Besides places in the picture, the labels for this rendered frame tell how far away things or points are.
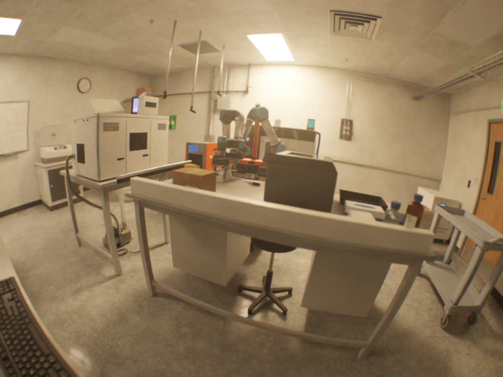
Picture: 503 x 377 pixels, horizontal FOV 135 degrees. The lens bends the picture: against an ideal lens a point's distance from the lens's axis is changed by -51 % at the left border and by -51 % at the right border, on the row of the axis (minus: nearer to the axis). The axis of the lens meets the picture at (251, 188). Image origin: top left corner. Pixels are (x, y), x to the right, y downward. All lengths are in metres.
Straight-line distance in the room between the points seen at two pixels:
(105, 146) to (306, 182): 1.49
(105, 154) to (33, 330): 1.47
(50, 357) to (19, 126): 4.27
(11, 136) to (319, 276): 4.76
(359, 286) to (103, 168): 2.03
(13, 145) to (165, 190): 3.76
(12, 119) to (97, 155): 3.05
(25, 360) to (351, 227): 1.12
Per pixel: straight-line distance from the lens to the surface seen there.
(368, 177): 4.34
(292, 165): 1.22
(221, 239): 1.46
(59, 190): 4.19
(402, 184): 4.57
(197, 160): 2.98
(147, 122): 2.09
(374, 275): 1.45
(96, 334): 1.76
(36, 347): 0.57
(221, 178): 1.71
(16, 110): 4.59
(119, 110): 2.04
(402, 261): 1.14
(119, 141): 1.88
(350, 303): 1.58
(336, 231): 0.95
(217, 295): 1.88
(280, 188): 1.25
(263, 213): 0.96
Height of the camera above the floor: 1.31
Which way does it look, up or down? 15 degrees down
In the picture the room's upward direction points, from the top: 5 degrees clockwise
